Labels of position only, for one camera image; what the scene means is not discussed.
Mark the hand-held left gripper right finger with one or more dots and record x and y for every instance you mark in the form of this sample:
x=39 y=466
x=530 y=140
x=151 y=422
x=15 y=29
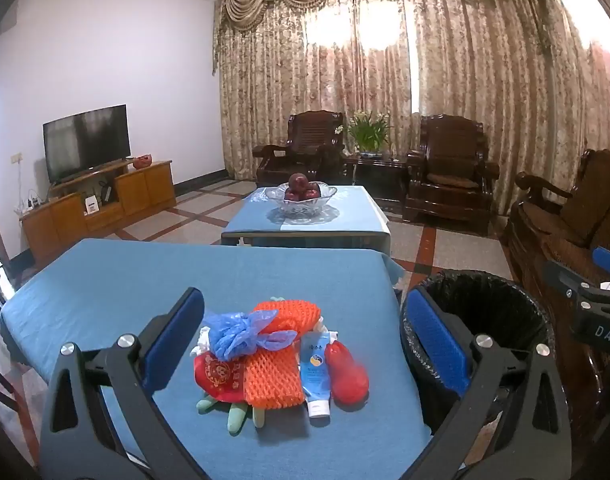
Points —
x=435 y=340

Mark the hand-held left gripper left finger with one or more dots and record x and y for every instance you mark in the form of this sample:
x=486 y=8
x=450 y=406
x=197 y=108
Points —
x=172 y=340

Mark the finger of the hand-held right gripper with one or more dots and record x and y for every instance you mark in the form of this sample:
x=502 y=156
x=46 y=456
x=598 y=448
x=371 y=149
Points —
x=609 y=261
x=562 y=277

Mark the red patterned packet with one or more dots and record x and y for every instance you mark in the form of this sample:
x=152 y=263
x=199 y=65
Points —
x=217 y=375

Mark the blue plastic bag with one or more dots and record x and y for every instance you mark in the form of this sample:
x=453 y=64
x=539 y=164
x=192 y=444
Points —
x=235 y=335

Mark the black lined trash bin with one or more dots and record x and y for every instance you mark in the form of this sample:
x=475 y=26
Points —
x=485 y=300

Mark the red plastic bag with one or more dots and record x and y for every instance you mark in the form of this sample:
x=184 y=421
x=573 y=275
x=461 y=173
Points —
x=347 y=380

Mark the green rubber glove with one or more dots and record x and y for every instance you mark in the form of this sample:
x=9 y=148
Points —
x=237 y=415

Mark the orange foam fruit net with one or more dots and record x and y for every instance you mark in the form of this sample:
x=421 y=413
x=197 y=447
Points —
x=272 y=380
x=290 y=315

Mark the blue cream tube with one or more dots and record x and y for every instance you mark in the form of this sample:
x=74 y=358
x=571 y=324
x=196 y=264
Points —
x=315 y=370

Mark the dark wooden sofa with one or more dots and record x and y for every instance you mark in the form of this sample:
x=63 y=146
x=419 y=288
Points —
x=575 y=210

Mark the large blue tablecloth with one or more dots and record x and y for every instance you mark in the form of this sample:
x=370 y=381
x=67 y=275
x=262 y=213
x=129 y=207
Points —
x=110 y=290

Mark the small blue tablecloth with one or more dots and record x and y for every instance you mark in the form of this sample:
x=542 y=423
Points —
x=255 y=215

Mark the small white device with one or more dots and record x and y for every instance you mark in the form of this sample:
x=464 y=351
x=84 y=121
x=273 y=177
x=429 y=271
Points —
x=92 y=205

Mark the wooden television cabinet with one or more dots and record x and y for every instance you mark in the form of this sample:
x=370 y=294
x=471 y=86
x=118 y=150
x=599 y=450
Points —
x=145 y=185

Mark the small black device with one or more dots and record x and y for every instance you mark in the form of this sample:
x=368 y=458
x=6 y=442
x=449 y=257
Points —
x=106 y=193

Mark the dark wooden armchair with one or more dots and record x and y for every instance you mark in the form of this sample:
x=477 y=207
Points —
x=450 y=160
x=312 y=145

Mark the dark wooden side table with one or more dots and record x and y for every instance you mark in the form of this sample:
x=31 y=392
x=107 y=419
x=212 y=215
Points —
x=375 y=175

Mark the glass fruit bowl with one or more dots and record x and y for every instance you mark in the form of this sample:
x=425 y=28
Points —
x=300 y=210

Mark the white power strip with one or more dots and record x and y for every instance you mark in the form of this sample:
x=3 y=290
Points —
x=32 y=203

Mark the flat screen television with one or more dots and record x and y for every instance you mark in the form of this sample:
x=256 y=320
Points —
x=87 y=142

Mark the potted green plant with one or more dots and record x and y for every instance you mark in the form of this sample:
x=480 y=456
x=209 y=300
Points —
x=370 y=132

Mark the beige patterned curtain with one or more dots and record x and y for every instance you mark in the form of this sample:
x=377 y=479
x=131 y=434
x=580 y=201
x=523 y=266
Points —
x=460 y=60

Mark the wall socket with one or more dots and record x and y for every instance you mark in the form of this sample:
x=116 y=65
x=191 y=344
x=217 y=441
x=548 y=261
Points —
x=17 y=157

